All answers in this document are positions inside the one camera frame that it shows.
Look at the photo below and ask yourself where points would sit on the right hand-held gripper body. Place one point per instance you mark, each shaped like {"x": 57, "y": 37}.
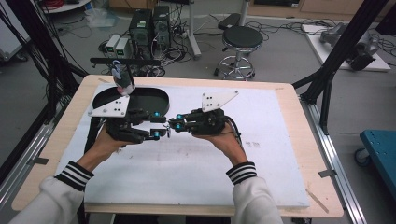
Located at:
{"x": 207, "y": 123}

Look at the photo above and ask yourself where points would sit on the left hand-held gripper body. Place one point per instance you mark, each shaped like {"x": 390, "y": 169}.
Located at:
{"x": 112, "y": 107}

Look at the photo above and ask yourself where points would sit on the person's right hand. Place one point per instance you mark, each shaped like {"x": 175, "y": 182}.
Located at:
{"x": 227, "y": 146}

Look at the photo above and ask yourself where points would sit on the person's left hand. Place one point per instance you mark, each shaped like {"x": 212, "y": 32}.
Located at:
{"x": 99, "y": 149}

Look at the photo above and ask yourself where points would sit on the black oval tray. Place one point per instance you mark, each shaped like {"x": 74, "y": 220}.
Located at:
{"x": 146, "y": 99}

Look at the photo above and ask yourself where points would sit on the white power supply box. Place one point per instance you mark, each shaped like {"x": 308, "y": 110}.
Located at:
{"x": 112, "y": 45}
{"x": 122, "y": 48}

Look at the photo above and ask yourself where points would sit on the black computer tower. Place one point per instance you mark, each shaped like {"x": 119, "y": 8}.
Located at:
{"x": 162, "y": 26}
{"x": 140, "y": 31}

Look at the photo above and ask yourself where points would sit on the grey desk leg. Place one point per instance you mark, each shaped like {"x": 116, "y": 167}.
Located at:
{"x": 193, "y": 34}

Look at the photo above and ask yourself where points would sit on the grey tape strip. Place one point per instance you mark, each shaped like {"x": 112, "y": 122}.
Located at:
{"x": 327, "y": 173}
{"x": 39, "y": 161}

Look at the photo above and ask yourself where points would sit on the clear plastic bag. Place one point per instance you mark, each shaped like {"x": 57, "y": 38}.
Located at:
{"x": 101, "y": 17}

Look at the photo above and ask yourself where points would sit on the black round stool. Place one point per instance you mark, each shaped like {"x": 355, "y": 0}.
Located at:
{"x": 243, "y": 36}

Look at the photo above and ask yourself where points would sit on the black flat case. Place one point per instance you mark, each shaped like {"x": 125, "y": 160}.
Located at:
{"x": 229, "y": 21}

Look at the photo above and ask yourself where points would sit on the thin wooden stick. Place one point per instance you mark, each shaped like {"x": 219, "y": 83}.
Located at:
{"x": 317, "y": 201}

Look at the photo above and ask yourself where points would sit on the white floor board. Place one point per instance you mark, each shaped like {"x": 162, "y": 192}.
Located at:
{"x": 323, "y": 53}

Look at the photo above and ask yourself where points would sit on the blue cart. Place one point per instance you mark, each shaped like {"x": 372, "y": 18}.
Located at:
{"x": 379, "y": 149}

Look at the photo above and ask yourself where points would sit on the grey machine part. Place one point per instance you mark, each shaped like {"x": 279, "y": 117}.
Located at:
{"x": 367, "y": 46}

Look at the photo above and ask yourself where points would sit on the black metal frame post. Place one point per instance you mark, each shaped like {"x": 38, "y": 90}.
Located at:
{"x": 342, "y": 46}
{"x": 37, "y": 34}

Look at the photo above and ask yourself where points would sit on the aluminium rail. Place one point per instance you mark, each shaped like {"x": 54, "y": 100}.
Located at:
{"x": 18, "y": 174}
{"x": 339, "y": 174}

